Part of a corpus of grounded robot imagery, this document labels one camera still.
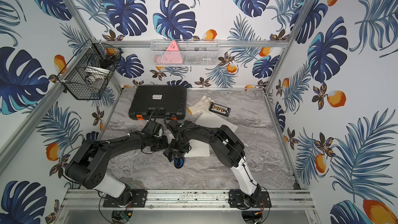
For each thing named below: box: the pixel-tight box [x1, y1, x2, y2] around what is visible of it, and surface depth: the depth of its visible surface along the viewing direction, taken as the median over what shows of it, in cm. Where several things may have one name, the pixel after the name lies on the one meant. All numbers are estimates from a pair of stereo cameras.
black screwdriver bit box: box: [208, 101, 232, 118], surface depth 109 cm
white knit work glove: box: [186, 94, 215, 116], surface depth 112 cm
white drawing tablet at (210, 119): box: [194, 109, 238, 133], surface depth 107 cm
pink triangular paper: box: [160, 40, 183, 65], surface depth 92 cm
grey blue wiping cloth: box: [162, 147, 186, 169], surface depth 87 cm
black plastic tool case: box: [128, 85, 187, 121], surface depth 106 cm
